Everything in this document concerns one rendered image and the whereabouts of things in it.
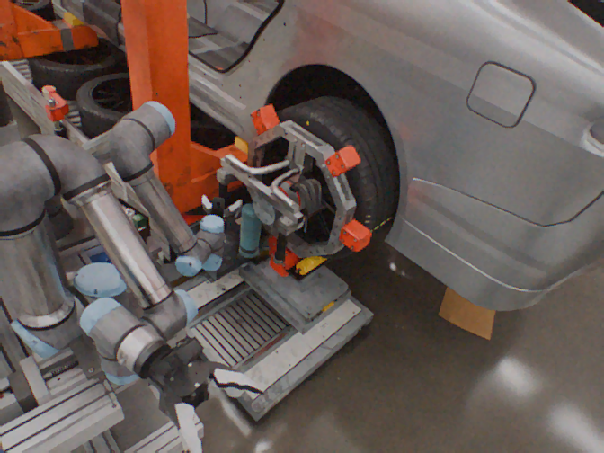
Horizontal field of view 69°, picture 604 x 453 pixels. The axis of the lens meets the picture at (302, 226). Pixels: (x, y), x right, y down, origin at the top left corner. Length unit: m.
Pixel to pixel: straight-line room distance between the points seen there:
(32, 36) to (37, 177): 2.82
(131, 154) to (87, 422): 0.71
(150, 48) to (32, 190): 0.91
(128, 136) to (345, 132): 0.76
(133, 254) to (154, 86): 0.92
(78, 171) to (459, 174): 1.12
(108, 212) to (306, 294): 1.46
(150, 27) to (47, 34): 2.09
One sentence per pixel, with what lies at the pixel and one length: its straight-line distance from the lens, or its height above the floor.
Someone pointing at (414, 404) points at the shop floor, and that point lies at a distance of 2.35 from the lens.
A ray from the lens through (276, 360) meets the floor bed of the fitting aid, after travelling 2.19.
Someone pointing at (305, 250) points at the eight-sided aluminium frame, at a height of 0.64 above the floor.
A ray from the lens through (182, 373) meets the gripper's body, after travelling 0.81.
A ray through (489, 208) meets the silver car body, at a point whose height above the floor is 1.14.
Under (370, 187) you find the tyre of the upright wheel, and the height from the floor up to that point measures 1.03.
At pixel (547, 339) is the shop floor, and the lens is 2.97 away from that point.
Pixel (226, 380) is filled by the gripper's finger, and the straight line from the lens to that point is 0.81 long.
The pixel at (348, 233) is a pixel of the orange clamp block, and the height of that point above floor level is 0.88.
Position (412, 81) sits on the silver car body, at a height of 1.39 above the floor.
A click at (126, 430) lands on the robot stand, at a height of 0.21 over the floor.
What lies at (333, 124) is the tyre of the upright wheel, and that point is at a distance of 1.66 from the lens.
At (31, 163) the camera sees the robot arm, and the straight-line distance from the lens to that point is 0.92.
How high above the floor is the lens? 1.95
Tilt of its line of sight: 42 degrees down
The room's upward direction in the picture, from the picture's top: 11 degrees clockwise
